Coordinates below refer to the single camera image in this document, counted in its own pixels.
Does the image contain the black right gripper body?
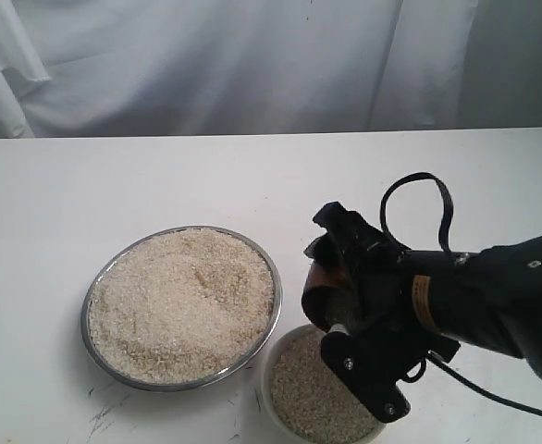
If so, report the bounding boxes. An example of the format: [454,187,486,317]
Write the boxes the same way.
[303,221,420,366]

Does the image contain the brown wooden cup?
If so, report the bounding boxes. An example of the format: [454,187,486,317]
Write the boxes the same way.
[302,235,360,332]

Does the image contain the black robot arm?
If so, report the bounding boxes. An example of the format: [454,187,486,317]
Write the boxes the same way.
[302,202,542,401]

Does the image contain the white bowl of rice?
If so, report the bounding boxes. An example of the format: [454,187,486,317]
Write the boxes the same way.
[261,324,386,443]

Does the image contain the steel bowl of rice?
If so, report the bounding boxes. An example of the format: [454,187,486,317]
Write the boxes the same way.
[80,226,282,392]

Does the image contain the white backdrop curtain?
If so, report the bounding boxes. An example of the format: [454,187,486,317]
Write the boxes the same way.
[0,1,542,139]

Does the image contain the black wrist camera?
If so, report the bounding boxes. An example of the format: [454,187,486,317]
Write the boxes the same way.
[320,324,411,424]

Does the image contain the black cable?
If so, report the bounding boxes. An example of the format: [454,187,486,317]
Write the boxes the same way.
[380,172,542,425]

